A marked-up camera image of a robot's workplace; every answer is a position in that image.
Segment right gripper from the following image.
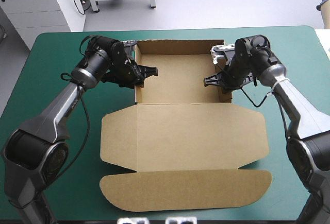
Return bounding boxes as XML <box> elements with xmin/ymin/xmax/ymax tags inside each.
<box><xmin>203</xmin><ymin>60</ymin><xmax>255</xmax><ymax>91</ymax></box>

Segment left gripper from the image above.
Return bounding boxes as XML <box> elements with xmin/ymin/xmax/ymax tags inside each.
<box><xmin>104</xmin><ymin>58</ymin><xmax>159</xmax><ymax>89</ymax></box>

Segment brown cardboard box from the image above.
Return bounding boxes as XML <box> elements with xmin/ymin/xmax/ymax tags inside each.
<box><xmin>99</xmin><ymin>39</ymin><xmax>273</xmax><ymax>213</ymax></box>

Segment white cabinet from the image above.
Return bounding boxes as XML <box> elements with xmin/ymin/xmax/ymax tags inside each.
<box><xmin>0</xmin><ymin>0</ymin><xmax>86</xmax><ymax>52</ymax></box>

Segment person's legs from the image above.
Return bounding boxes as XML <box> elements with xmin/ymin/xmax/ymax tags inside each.
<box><xmin>316</xmin><ymin>0</ymin><xmax>330</xmax><ymax>29</ymax></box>

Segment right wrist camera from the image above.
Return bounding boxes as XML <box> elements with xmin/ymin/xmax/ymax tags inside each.
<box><xmin>210</xmin><ymin>44</ymin><xmax>236</xmax><ymax>65</ymax></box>

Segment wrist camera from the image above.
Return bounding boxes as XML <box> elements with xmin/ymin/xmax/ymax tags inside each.
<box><xmin>122</xmin><ymin>39</ymin><xmax>137</xmax><ymax>55</ymax></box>
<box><xmin>210</xmin><ymin>44</ymin><xmax>236</xmax><ymax>65</ymax></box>

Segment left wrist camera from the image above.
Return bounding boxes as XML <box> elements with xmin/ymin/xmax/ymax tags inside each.
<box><xmin>122</xmin><ymin>39</ymin><xmax>137</xmax><ymax>55</ymax></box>

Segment black cable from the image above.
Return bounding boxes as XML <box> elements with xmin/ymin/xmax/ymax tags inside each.
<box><xmin>241</xmin><ymin>84</ymin><xmax>291</xmax><ymax>141</ymax></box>
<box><xmin>60</xmin><ymin>72</ymin><xmax>91</xmax><ymax>191</ymax></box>

